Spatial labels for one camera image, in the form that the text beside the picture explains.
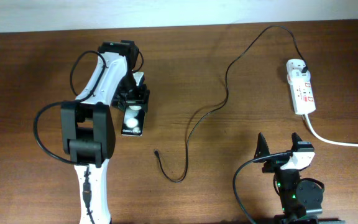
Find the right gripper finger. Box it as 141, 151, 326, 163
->
291, 133, 302, 146
254, 133, 270, 162

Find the black Galaxy smartphone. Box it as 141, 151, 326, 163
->
121, 106, 145, 136

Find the white power strip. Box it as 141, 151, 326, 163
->
287, 75, 316, 115

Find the black USB charging cable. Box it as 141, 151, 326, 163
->
154, 25, 308, 184

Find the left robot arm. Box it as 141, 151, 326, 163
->
60, 40, 150, 223

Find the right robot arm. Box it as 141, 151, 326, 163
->
254, 133, 324, 223

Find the white USB charger adapter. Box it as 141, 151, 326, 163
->
286, 59, 310, 80

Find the white power cord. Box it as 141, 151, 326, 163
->
302, 113, 358, 150

